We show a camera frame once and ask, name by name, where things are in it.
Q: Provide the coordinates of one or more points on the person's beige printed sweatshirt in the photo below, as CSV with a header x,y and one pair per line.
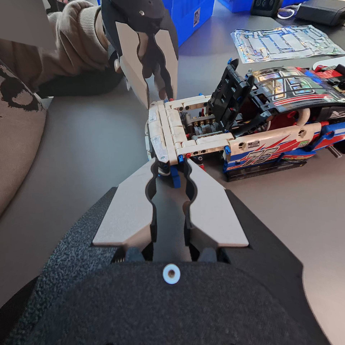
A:
x,y
18,140

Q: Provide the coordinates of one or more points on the black power adapter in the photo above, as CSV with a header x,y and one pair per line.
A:
x,y
320,12

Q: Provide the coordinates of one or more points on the brick-built toy race car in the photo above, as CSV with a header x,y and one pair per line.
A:
x,y
256,129

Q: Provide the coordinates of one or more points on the holographic sticker sheet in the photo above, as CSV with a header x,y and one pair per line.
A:
x,y
283,44

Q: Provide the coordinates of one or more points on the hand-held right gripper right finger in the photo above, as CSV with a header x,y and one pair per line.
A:
x,y
215,215

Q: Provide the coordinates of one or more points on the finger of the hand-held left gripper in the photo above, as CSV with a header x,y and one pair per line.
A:
x,y
129,56
169,51

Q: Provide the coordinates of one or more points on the blue plastic crate with label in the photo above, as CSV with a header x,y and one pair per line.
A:
x,y
188,18

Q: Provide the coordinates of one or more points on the person's left forearm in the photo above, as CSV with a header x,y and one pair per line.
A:
x,y
67,48

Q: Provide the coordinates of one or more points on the black device with round dials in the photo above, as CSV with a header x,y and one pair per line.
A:
x,y
265,6

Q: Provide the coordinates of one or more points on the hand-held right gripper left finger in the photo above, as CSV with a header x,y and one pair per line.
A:
x,y
126,213

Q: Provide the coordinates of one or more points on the person's left hand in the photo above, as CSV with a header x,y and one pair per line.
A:
x,y
118,66

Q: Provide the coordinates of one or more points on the person's dark trouser leg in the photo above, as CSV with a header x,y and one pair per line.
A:
x,y
13,315

